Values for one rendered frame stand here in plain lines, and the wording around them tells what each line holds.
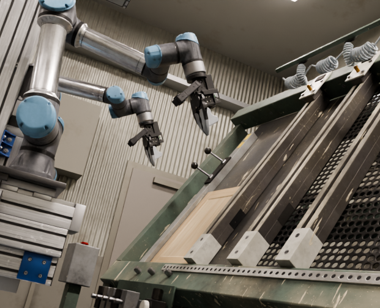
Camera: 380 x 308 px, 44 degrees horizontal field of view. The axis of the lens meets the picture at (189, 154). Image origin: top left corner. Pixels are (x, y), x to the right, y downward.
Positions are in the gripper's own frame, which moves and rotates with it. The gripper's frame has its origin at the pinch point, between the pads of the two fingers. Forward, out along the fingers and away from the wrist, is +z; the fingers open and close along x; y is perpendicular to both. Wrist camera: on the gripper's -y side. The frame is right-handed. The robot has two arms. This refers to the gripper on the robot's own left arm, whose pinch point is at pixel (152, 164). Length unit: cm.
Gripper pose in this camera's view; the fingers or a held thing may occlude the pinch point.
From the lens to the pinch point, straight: 224.9
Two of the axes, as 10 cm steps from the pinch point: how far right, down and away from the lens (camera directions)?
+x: -3.7, 2.2, 9.0
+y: 9.0, -1.8, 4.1
